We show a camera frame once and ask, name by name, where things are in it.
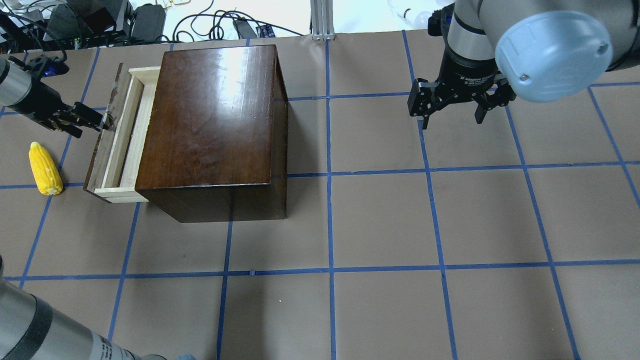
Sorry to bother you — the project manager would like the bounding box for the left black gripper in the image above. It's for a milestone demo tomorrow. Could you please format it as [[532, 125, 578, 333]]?
[[10, 85, 112, 139]]

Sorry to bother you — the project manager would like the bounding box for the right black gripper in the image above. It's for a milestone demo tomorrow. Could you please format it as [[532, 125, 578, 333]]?
[[407, 55, 517, 130]]

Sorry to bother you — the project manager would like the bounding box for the light wood drawer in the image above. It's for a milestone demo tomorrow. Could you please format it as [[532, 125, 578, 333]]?
[[83, 63, 161, 204]]

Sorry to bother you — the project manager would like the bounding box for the yellow corn cob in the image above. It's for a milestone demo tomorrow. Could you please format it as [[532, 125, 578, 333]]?
[[29, 141, 64, 196]]

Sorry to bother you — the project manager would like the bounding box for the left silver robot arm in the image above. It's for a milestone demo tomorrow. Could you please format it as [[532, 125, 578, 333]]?
[[0, 54, 142, 360]]

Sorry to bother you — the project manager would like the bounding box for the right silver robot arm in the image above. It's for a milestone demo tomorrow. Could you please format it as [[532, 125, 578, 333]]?
[[407, 0, 639, 129]]

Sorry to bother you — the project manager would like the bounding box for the white light bulb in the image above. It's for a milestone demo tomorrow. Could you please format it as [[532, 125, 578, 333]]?
[[402, 7, 433, 30]]

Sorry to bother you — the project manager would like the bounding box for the black power adapter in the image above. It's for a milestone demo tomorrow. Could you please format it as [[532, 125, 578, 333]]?
[[130, 3, 166, 43]]

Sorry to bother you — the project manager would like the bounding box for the dark brown wooden cabinet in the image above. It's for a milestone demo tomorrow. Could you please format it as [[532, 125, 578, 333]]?
[[134, 44, 290, 223]]

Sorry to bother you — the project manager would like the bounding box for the aluminium frame post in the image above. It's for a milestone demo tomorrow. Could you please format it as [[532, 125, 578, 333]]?
[[310, 0, 336, 41]]

